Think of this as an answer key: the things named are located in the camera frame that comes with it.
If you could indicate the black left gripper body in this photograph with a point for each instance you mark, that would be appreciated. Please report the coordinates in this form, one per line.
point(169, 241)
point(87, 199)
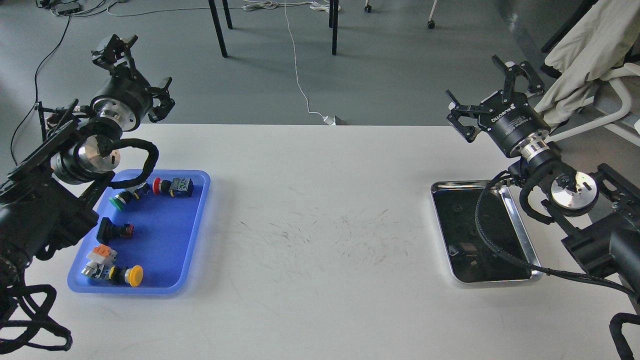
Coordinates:
point(122, 100)

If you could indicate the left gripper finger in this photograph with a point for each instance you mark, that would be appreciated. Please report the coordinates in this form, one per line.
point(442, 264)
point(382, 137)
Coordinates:
point(157, 113)
point(114, 55)

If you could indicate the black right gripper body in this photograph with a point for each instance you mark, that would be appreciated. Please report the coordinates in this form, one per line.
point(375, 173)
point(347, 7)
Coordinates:
point(509, 123)

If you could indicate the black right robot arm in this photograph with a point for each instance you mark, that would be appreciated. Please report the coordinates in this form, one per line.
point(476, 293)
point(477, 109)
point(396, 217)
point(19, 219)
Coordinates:
point(598, 211)

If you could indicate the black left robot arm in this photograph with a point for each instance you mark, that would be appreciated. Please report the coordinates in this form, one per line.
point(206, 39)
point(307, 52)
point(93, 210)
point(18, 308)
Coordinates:
point(47, 202)

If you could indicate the beige cloth on chair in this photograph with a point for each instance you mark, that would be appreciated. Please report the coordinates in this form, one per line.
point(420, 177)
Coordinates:
point(596, 44)

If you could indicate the black table leg left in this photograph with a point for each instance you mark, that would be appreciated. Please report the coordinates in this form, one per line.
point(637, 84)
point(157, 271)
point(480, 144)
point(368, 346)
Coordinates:
point(217, 23)

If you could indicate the black table leg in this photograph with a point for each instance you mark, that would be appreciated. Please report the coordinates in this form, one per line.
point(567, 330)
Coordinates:
point(217, 23)
point(333, 25)

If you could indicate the white power adapter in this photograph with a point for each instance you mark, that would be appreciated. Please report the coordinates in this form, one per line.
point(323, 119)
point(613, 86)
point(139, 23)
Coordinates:
point(333, 121)

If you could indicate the blue plastic tray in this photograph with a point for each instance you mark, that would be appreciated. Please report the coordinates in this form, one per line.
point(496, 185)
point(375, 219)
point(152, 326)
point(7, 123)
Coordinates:
point(163, 242)

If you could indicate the silver metal tray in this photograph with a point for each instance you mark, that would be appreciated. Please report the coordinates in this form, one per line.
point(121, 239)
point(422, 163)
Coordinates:
point(470, 260)

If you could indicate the orange white terminal block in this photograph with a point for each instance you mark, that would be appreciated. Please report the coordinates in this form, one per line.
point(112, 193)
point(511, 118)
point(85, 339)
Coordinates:
point(101, 260)

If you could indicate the black table leg right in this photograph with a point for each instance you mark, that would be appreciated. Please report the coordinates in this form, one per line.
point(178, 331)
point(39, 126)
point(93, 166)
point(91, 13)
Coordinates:
point(333, 25)

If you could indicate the red push button switch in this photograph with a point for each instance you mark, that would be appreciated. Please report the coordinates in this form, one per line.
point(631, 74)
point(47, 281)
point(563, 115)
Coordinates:
point(178, 187)

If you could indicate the green push button switch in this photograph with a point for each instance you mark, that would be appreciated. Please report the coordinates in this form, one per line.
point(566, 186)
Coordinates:
point(128, 195)

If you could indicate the white chair frame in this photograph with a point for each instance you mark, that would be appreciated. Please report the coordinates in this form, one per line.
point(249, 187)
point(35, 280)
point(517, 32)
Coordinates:
point(617, 99)

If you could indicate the black push button switch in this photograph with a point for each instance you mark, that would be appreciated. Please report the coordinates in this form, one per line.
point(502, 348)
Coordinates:
point(108, 231)

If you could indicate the yellow push button switch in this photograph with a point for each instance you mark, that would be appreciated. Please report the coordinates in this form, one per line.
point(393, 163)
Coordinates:
point(123, 275)

